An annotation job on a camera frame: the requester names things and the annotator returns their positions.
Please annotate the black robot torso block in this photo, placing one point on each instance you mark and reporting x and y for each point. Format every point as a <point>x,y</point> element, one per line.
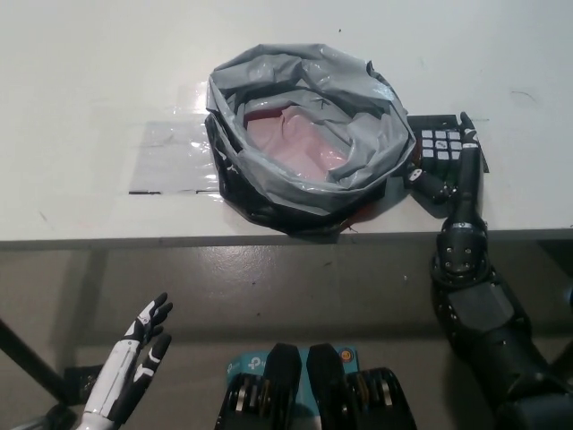
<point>327,380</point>
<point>279,380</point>

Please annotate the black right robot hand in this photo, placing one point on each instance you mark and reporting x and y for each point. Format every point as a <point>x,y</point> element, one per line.
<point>470,188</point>

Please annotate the clear tape patch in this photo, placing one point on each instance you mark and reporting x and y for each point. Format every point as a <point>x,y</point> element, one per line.
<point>174,152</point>

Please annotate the rubik's cube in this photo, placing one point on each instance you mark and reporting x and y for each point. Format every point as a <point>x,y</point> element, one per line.
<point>436,144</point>

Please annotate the grey black plastic bag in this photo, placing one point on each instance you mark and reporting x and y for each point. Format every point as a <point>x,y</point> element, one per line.
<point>295,197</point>

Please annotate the black floor tape piece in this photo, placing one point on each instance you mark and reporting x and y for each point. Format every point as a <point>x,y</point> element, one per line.
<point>82,383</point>

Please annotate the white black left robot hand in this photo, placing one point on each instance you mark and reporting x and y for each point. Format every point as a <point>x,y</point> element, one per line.
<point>125,358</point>

